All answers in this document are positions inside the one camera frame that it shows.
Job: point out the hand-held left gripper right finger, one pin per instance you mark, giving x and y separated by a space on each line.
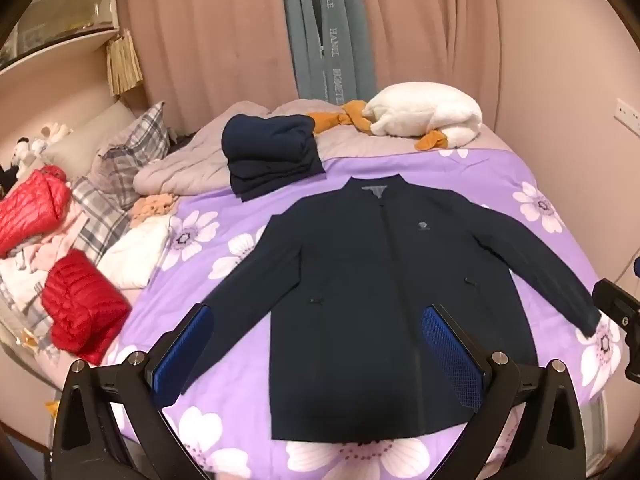
450 355

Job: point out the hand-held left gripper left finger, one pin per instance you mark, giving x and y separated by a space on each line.
182 360

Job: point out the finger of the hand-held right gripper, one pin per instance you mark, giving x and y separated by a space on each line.
612 300

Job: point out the navy blue jacket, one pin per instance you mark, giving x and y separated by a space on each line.
350 285

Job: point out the pink clothes pile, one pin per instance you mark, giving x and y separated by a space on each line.
52 250

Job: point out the folded navy clothes stack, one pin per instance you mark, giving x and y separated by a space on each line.
270 155

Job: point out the red down jacket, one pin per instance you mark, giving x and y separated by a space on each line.
30 210
82 305

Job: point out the white folded cloth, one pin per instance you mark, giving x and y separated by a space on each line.
137 252

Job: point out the purple floral bed sheet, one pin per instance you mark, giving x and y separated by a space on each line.
240 220

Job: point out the peach fluffy cloth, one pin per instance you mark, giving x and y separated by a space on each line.
152 206

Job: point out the grey plaid pillow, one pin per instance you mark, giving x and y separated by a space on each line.
97 220
137 145

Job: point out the grey quilt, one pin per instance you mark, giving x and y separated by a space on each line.
200 162

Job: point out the cream pillow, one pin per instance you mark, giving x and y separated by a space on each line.
80 142

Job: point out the white goose plush toy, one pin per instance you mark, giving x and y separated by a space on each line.
425 110

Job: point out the small white plush toys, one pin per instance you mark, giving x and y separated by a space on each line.
47 137

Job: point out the hanging tan paper bundle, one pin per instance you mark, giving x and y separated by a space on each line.
124 62

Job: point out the pink curtain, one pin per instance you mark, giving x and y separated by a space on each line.
210 35

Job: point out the grey-green curtain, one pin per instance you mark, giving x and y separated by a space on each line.
345 20

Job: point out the white wall power strip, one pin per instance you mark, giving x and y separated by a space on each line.
629 110

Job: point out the white wall shelf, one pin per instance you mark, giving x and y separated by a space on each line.
55 15

